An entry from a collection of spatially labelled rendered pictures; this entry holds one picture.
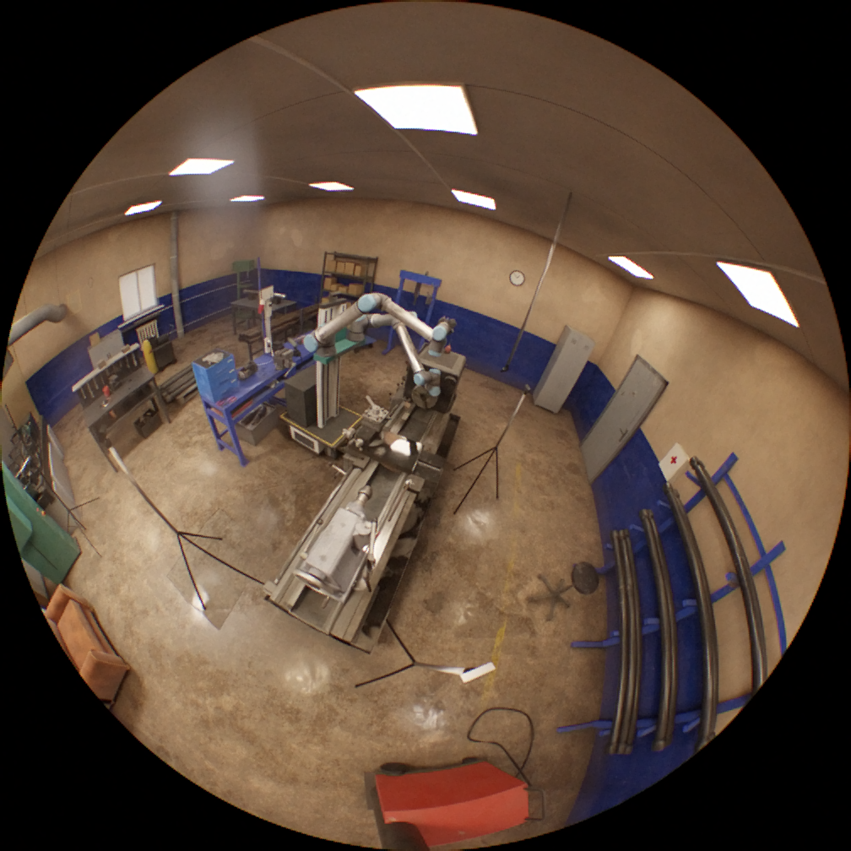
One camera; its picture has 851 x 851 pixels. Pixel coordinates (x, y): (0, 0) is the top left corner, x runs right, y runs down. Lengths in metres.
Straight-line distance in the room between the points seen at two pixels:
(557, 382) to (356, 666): 5.55
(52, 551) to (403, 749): 4.05
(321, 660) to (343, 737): 0.74
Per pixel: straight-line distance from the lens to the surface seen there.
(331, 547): 1.35
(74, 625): 3.45
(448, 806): 2.08
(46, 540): 4.13
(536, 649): 2.94
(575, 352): 5.45
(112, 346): 7.17
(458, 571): 2.70
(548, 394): 5.71
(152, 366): 6.37
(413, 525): 2.31
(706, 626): 2.51
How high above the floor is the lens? 2.41
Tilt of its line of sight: 38 degrees down
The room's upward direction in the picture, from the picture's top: 17 degrees clockwise
